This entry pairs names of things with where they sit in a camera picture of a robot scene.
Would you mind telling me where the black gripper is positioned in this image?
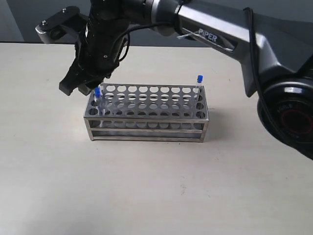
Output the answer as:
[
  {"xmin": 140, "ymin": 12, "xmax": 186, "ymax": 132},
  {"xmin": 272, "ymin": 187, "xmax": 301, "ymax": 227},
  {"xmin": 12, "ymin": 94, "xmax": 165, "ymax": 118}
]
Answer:
[{"xmin": 59, "ymin": 0, "xmax": 130, "ymax": 96}]

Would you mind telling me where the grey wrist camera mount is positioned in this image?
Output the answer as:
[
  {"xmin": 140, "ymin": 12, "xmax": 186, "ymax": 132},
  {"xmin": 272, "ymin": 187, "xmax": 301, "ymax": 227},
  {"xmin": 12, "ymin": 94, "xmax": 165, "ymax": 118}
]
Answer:
[{"xmin": 35, "ymin": 6, "xmax": 88, "ymax": 44}]

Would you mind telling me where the blue capped tube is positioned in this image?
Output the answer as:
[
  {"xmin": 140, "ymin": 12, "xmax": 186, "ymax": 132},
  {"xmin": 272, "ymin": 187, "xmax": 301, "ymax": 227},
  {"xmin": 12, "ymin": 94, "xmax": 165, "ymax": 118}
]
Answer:
[
  {"xmin": 94, "ymin": 84, "xmax": 105, "ymax": 116},
  {"xmin": 194, "ymin": 75, "xmax": 203, "ymax": 101}
]

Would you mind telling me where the metal test tube rack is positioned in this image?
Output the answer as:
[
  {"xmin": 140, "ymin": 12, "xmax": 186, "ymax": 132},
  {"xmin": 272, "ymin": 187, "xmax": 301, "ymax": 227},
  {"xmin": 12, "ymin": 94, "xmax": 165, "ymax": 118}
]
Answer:
[{"xmin": 84, "ymin": 83, "xmax": 209, "ymax": 142}]

